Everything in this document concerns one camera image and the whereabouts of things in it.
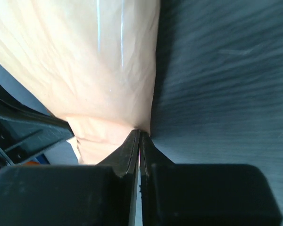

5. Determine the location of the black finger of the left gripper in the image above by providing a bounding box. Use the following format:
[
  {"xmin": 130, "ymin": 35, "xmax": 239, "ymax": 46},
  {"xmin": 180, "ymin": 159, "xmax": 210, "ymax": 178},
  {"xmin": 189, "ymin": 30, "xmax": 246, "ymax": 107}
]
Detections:
[{"xmin": 0, "ymin": 85, "xmax": 74, "ymax": 165}]

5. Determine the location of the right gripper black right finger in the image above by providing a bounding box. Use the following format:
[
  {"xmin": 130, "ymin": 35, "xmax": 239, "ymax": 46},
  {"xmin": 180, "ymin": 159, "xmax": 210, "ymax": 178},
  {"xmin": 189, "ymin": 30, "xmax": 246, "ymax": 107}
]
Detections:
[{"xmin": 140, "ymin": 132, "xmax": 283, "ymax": 226}]

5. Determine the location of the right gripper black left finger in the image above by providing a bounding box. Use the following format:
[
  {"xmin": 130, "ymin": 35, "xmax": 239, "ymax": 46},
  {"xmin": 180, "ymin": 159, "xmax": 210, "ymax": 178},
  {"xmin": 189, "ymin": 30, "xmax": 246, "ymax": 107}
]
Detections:
[{"xmin": 0, "ymin": 130, "xmax": 140, "ymax": 226}]

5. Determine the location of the kraft wrapping paper sheet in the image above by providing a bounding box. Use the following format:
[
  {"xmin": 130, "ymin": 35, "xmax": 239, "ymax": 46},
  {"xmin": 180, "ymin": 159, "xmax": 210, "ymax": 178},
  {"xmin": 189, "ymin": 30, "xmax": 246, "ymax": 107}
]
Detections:
[{"xmin": 0, "ymin": 0, "xmax": 160, "ymax": 164}]

